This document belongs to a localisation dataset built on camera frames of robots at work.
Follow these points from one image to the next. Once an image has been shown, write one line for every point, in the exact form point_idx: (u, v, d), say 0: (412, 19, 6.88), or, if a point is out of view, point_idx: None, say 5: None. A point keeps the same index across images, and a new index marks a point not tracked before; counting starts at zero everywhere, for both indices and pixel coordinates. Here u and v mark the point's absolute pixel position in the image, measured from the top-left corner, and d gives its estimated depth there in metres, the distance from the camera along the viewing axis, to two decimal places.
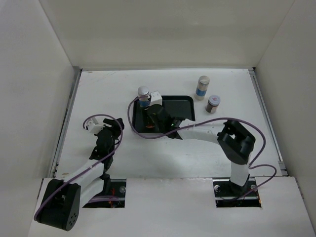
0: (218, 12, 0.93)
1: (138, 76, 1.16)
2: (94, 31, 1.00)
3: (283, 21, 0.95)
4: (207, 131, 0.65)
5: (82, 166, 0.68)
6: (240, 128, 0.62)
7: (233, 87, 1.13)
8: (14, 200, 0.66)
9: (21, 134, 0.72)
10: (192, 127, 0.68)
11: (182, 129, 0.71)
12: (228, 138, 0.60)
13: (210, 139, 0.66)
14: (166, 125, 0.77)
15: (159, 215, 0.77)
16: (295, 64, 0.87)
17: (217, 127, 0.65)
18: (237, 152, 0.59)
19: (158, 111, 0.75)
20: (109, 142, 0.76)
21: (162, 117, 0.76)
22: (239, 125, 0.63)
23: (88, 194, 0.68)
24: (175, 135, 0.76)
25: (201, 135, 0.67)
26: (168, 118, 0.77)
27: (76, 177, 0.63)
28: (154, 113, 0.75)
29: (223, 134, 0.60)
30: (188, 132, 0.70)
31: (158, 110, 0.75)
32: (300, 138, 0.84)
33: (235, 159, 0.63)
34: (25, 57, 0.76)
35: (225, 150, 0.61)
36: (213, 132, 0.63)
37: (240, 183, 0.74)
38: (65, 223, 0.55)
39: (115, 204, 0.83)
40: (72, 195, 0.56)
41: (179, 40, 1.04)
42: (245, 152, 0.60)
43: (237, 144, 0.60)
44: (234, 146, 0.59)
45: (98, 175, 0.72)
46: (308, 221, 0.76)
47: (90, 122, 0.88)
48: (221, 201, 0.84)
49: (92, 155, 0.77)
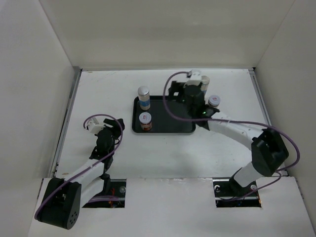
0: (218, 12, 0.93)
1: (138, 77, 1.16)
2: (94, 31, 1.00)
3: (283, 22, 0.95)
4: (242, 132, 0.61)
5: (82, 166, 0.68)
6: (279, 140, 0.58)
7: (233, 87, 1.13)
8: (13, 200, 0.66)
9: (21, 134, 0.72)
10: (226, 123, 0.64)
11: (213, 121, 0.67)
12: (263, 146, 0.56)
13: (240, 140, 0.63)
14: (198, 110, 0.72)
15: (159, 215, 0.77)
16: (295, 64, 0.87)
17: (255, 131, 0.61)
18: (266, 162, 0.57)
19: (197, 95, 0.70)
20: (109, 142, 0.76)
21: (198, 102, 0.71)
22: (278, 136, 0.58)
23: (88, 194, 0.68)
24: (203, 124, 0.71)
25: (233, 133, 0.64)
26: (202, 104, 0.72)
27: (77, 175, 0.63)
28: (192, 96, 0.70)
29: (259, 139, 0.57)
30: (219, 125, 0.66)
31: (197, 93, 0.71)
32: (300, 138, 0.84)
33: (261, 168, 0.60)
34: (25, 58, 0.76)
35: (255, 156, 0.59)
36: (248, 135, 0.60)
37: (243, 183, 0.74)
38: (66, 221, 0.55)
39: (115, 204, 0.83)
40: (73, 193, 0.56)
41: (179, 40, 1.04)
42: (274, 165, 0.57)
43: (270, 156, 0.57)
44: (266, 157, 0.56)
45: (98, 174, 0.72)
46: (308, 221, 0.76)
47: (90, 122, 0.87)
48: (221, 200, 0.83)
49: (92, 154, 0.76)
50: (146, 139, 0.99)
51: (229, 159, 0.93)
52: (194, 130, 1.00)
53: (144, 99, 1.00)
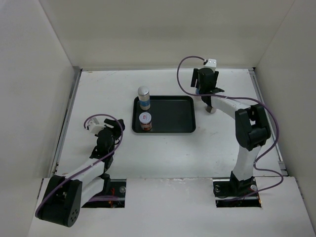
0: (218, 12, 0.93)
1: (138, 77, 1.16)
2: (94, 31, 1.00)
3: (283, 22, 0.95)
4: (232, 104, 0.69)
5: (82, 165, 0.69)
6: (262, 117, 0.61)
7: (233, 87, 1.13)
8: (13, 200, 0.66)
9: (21, 134, 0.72)
10: (223, 98, 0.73)
11: (215, 97, 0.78)
12: (245, 116, 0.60)
13: (231, 113, 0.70)
14: (206, 89, 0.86)
15: (159, 215, 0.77)
16: (295, 64, 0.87)
17: (244, 105, 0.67)
18: (245, 132, 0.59)
19: (207, 74, 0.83)
20: (109, 141, 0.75)
21: (207, 81, 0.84)
22: (263, 113, 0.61)
23: (88, 193, 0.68)
24: (208, 99, 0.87)
25: (227, 106, 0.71)
26: (211, 84, 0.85)
27: (78, 173, 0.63)
28: (203, 74, 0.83)
29: (243, 110, 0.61)
30: (218, 100, 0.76)
31: (208, 73, 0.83)
32: (300, 138, 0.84)
33: (242, 140, 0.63)
34: (25, 59, 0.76)
35: (237, 125, 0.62)
36: (235, 107, 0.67)
37: (240, 177, 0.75)
38: (67, 219, 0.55)
39: (115, 204, 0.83)
40: (74, 191, 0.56)
41: (179, 40, 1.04)
42: (251, 137, 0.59)
43: (250, 127, 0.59)
44: (245, 126, 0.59)
45: (98, 173, 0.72)
46: (308, 221, 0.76)
47: (91, 122, 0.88)
48: (221, 201, 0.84)
49: (92, 154, 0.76)
50: (147, 139, 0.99)
51: (229, 159, 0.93)
52: (194, 130, 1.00)
53: (144, 99, 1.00)
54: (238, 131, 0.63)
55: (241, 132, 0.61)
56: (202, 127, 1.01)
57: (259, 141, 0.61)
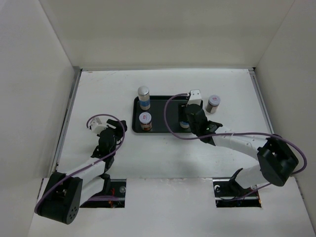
0: (219, 12, 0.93)
1: (138, 77, 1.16)
2: (94, 31, 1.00)
3: (283, 21, 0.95)
4: (246, 143, 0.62)
5: (83, 163, 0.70)
6: (284, 148, 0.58)
7: (233, 87, 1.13)
8: (13, 200, 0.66)
9: (21, 133, 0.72)
10: (229, 136, 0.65)
11: (217, 135, 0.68)
12: (270, 154, 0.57)
13: (247, 153, 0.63)
14: (201, 127, 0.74)
15: (159, 216, 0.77)
16: (295, 64, 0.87)
17: (259, 141, 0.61)
18: (275, 171, 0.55)
19: (197, 112, 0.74)
20: (111, 141, 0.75)
21: (200, 119, 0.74)
22: (284, 144, 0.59)
23: (88, 192, 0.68)
24: (209, 139, 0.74)
25: (239, 145, 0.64)
26: (204, 121, 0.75)
27: (79, 171, 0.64)
28: (193, 113, 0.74)
29: (265, 149, 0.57)
30: (223, 139, 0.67)
31: (197, 111, 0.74)
32: (300, 138, 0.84)
33: (272, 179, 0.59)
34: (25, 59, 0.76)
35: (263, 166, 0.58)
36: (253, 145, 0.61)
37: (243, 184, 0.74)
38: (66, 215, 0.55)
39: (115, 204, 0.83)
40: (74, 187, 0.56)
41: (179, 41, 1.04)
42: (284, 174, 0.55)
43: (278, 164, 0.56)
44: (274, 165, 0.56)
45: (99, 172, 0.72)
46: (308, 221, 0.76)
47: (93, 122, 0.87)
48: (222, 200, 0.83)
49: (93, 154, 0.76)
50: (147, 139, 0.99)
51: (229, 159, 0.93)
52: None
53: (144, 99, 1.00)
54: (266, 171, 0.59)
55: (271, 171, 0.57)
56: None
57: (291, 173, 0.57)
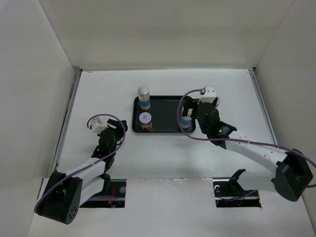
0: (219, 12, 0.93)
1: (138, 77, 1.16)
2: (94, 31, 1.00)
3: (283, 21, 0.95)
4: (263, 154, 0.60)
5: (83, 163, 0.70)
6: (302, 164, 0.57)
7: (233, 87, 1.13)
8: (13, 200, 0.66)
9: (21, 133, 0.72)
10: (246, 144, 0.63)
11: (231, 140, 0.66)
12: (289, 171, 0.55)
13: (261, 163, 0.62)
14: (213, 129, 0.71)
15: (159, 216, 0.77)
16: (295, 64, 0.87)
17: (278, 155, 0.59)
18: (292, 187, 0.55)
19: (211, 113, 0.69)
20: (111, 141, 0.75)
21: (214, 120, 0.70)
22: (302, 160, 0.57)
23: (88, 192, 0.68)
24: (219, 142, 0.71)
25: (255, 154, 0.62)
26: (217, 123, 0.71)
27: (79, 171, 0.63)
28: (207, 113, 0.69)
29: (284, 164, 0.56)
30: (238, 146, 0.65)
31: (211, 111, 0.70)
32: (300, 138, 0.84)
33: (284, 193, 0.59)
34: (25, 59, 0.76)
35: (278, 180, 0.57)
36: (271, 158, 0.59)
37: (243, 184, 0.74)
38: (66, 215, 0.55)
39: (115, 204, 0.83)
40: (74, 187, 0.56)
41: (179, 41, 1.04)
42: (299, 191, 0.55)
43: (295, 180, 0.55)
44: (292, 182, 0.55)
45: (99, 172, 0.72)
46: (308, 221, 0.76)
47: (93, 121, 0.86)
48: (221, 200, 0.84)
49: (94, 154, 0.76)
50: (147, 139, 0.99)
51: (229, 159, 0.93)
52: (194, 130, 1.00)
53: (144, 99, 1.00)
54: (279, 184, 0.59)
55: (286, 186, 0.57)
56: None
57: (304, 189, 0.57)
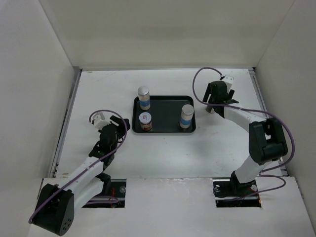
0: (218, 12, 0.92)
1: (138, 77, 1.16)
2: (94, 31, 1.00)
3: (283, 21, 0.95)
4: (247, 116, 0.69)
5: (78, 167, 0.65)
6: (279, 132, 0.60)
7: (233, 87, 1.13)
8: (13, 200, 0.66)
9: (21, 134, 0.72)
10: (237, 109, 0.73)
11: (229, 107, 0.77)
12: (260, 130, 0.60)
13: (246, 126, 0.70)
14: (218, 100, 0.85)
15: (158, 216, 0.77)
16: (295, 63, 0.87)
17: (259, 118, 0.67)
18: (258, 145, 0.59)
19: (219, 85, 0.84)
20: (112, 138, 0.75)
21: (219, 92, 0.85)
22: (280, 129, 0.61)
23: (85, 197, 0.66)
24: (221, 111, 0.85)
25: (242, 118, 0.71)
26: (223, 96, 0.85)
27: (71, 180, 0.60)
28: (215, 84, 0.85)
29: (258, 123, 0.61)
30: (232, 112, 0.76)
31: (219, 84, 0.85)
32: (300, 138, 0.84)
33: (255, 156, 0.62)
34: (25, 59, 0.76)
35: (251, 138, 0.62)
36: (251, 119, 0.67)
37: (241, 179, 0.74)
38: (59, 232, 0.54)
39: (115, 204, 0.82)
40: (64, 208, 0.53)
41: (179, 41, 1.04)
42: (265, 152, 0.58)
43: (264, 141, 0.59)
44: (259, 140, 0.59)
45: (97, 173, 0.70)
46: (308, 221, 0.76)
47: (96, 117, 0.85)
48: (222, 200, 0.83)
49: (93, 150, 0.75)
50: (147, 139, 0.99)
51: (229, 159, 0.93)
52: (194, 130, 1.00)
53: (144, 99, 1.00)
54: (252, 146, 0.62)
55: (255, 145, 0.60)
56: (202, 127, 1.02)
57: (274, 156, 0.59)
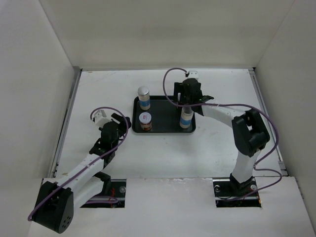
0: (218, 12, 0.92)
1: (138, 77, 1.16)
2: (94, 31, 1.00)
3: (283, 21, 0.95)
4: (226, 113, 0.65)
5: (78, 164, 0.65)
6: (259, 122, 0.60)
7: (233, 87, 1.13)
8: (13, 200, 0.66)
9: (21, 134, 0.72)
10: (215, 106, 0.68)
11: (206, 105, 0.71)
12: (242, 124, 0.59)
13: (228, 122, 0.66)
14: (194, 99, 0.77)
15: (158, 215, 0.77)
16: (295, 63, 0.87)
17: (239, 112, 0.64)
18: (244, 138, 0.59)
19: (192, 84, 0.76)
20: (114, 136, 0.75)
21: (194, 91, 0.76)
22: (259, 118, 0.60)
23: (85, 196, 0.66)
24: (199, 109, 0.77)
25: (221, 115, 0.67)
26: (198, 94, 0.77)
27: (71, 178, 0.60)
28: (188, 84, 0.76)
29: (239, 117, 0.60)
30: (210, 109, 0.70)
31: (192, 82, 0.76)
32: (300, 138, 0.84)
33: (243, 149, 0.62)
34: (25, 59, 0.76)
35: (236, 134, 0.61)
36: (231, 115, 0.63)
37: (239, 179, 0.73)
38: (58, 229, 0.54)
39: (115, 204, 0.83)
40: (63, 206, 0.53)
41: (179, 40, 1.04)
42: (252, 144, 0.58)
43: (249, 134, 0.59)
44: (244, 134, 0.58)
45: (97, 170, 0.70)
46: (308, 221, 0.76)
47: (97, 114, 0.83)
48: (221, 201, 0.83)
49: (94, 147, 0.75)
50: (146, 139, 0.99)
51: (229, 159, 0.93)
52: (194, 130, 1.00)
53: (144, 99, 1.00)
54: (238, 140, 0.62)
55: (241, 140, 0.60)
56: (202, 127, 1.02)
57: (259, 145, 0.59)
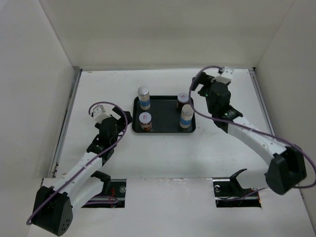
0: (218, 12, 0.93)
1: (138, 77, 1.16)
2: (94, 31, 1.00)
3: (283, 22, 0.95)
4: (262, 144, 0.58)
5: (75, 166, 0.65)
6: (300, 161, 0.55)
7: (233, 87, 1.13)
8: (13, 200, 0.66)
9: (21, 134, 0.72)
10: (248, 131, 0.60)
11: (234, 125, 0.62)
12: (283, 165, 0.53)
13: (260, 152, 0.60)
14: (220, 111, 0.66)
15: (158, 216, 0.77)
16: (295, 63, 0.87)
17: (277, 146, 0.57)
18: (281, 180, 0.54)
19: (223, 94, 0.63)
20: (112, 132, 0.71)
21: (223, 102, 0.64)
22: (300, 158, 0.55)
23: (85, 197, 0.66)
24: (222, 124, 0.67)
25: (255, 143, 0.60)
26: (226, 105, 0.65)
27: (67, 182, 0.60)
28: (218, 94, 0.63)
29: (280, 157, 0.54)
30: (240, 132, 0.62)
31: (224, 92, 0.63)
32: (300, 138, 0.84)
33: (275, 186, 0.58)
34: (25, 59, 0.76)
35: (271, 171, 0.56)
36: (269, 149, 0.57)
37: (243, 184, 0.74)
38: (57, 232, 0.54)
39: (115, 204, 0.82)
40: (60, 211, 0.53)
41: (179, 40, 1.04)
42: (288, 186, 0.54)
43: (287, 175, 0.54)
44: (283, 176, 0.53)
45: (95, 169, 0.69)
46: (308, 221, 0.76)
47: (96, 108, 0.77)
48: (222, 200, 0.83)
49: (92, 143, 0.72)
50: (146, 139, 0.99)
51: (229, 159, 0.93)
52: (194, 130, 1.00)
53: (144, 99, 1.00)
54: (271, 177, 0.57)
55: (276, 179, 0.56)
56: (202, 127, 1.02)
57: (295, 185, 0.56)
